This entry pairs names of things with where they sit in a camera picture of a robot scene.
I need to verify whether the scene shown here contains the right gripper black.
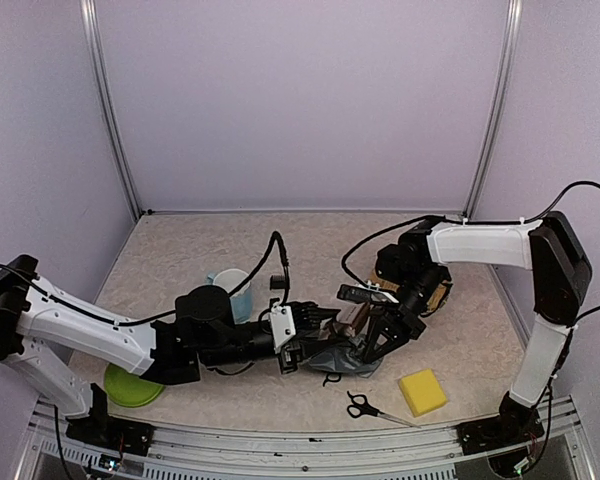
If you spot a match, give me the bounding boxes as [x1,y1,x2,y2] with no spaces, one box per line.
[364,262,446,363]

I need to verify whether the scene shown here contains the gold black hair clipper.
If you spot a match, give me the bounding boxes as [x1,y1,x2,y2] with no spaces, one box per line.
[318,303,371,340]

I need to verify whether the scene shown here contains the grey zipper pouch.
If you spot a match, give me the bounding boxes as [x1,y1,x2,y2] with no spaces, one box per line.
[303,336,383,378]

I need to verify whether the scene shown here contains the black handled scissors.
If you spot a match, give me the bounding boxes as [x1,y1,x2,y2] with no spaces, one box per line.
[346,391,418,428]
[322,372,342,387]

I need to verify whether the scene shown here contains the black clipper comb guard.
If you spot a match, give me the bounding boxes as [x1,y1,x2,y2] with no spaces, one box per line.
[269,274,289,291]

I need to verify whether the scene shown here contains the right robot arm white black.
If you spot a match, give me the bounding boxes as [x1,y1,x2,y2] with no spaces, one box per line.
[374,211,593,444]

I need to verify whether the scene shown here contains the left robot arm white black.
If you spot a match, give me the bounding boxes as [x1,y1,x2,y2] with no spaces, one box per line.
[0,255,337,445]

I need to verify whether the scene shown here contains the woven bamboo tray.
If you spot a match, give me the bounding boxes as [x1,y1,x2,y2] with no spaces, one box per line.
[369,270,453,318]

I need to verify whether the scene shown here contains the yellow sponge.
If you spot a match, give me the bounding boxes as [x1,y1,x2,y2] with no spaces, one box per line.
[398,369,448,417]

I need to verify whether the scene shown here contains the light blue cup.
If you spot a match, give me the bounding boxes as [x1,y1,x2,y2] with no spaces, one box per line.
[206,268,253,325]

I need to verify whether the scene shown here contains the green plastic plate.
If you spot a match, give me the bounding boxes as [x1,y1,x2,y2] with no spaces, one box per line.
[103,364,165,408]

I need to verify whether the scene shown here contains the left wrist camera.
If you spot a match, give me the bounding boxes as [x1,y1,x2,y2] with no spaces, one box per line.
[269,305,296,354]

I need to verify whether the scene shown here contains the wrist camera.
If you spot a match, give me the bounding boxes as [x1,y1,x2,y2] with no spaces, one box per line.
[269,305,296,354]
[336,284,399,304]

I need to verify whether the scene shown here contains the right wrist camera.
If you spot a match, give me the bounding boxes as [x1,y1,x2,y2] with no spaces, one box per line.
[336,284,399,304]

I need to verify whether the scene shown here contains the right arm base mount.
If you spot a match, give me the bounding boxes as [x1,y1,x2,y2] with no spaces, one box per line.
[456,414,545,455]

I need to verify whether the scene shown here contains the aluminium front rail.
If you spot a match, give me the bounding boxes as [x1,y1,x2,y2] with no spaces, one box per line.
[7,397,600,479]

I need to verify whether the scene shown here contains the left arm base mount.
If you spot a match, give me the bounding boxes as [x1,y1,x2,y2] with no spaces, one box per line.
[66,417,155,457]

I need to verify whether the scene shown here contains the right aluminium corner post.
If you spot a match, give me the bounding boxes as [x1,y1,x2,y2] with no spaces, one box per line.
[463,0,523,218]

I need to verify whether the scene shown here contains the aluminium corner post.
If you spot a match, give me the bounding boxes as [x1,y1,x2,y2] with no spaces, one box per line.
[80,0,143,222]
[463,0,523,218]

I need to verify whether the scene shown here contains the left aluminium corner post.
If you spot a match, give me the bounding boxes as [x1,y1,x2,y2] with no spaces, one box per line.
[80,0,143,222]

